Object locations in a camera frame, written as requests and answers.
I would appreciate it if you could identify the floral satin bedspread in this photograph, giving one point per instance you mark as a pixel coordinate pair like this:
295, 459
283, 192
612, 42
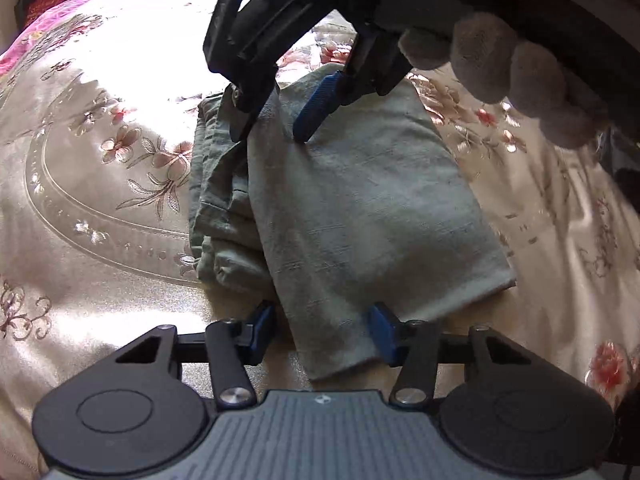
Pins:
100, 200

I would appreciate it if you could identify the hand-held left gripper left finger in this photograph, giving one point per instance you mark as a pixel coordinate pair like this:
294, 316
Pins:
261, 331

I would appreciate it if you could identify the person's right hand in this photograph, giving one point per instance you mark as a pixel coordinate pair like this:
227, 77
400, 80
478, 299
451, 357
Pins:
482, 55

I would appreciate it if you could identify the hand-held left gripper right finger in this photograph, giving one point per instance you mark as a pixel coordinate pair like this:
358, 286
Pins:
382, 332

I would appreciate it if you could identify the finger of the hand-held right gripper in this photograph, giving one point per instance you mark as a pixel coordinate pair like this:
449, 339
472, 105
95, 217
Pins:
245, 112
320, 102

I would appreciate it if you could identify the green pants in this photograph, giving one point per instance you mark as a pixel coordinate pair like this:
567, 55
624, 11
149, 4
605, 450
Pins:
360, 200

